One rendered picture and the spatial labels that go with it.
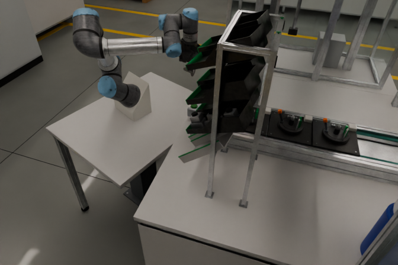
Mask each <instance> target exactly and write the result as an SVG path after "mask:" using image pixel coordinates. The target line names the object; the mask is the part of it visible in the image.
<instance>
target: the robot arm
mask: <svg viewBox="0 0 398 265"><path fill-rule="evenodd" d="M72 19H73V43H74V46H75V47H76V49H77V50H78V51H79V52H81V53H82V54H84V55H86V56H88V57H92V58H95V59H98V66H99V68H100V69H101V72H102V77H101V78H100V80H99V82H98V91H99V93H100V94H101V95H103V96H105V97H106V98H110V99H113V100H116V101H119V102H120V103H121V104H122V105H123V106H125V107H128V108H132V107H134V106H135V105H136V104H137V103H138V101H139V99H140V89H139V87H138V86H136V85H134V84H125V83H123V82H122V72H121V59H120V57H119V56H123V55H134V54H155V53H166V55H167V56H168V57H171V58H176V57H178V56H179V61H180V62H184V63H186V62H189V61H190V60H192V59H193V58H194V57H195V56H196V55H197V54H198V53H199V52H198V50H197V48H199V46H200V45H199V44H198V43H197V40H198V11H197V10H196V9H195V8H185V9H184V10H183V12H182V13H181V14H162V15H159V16H158V21H159V29H160V30H161V31H163V33H164V37H142V38H118V39H105V38H104V37H103V36H104V31H103V29H102V27H101V25H100V17H99V14H98V13H97V12H96V11H95V10H94V9H90V8H79V9H77V10H75V11H74V13H73V17H72ZM179 30H183V38H181V40H180V34H179Z"/></svg>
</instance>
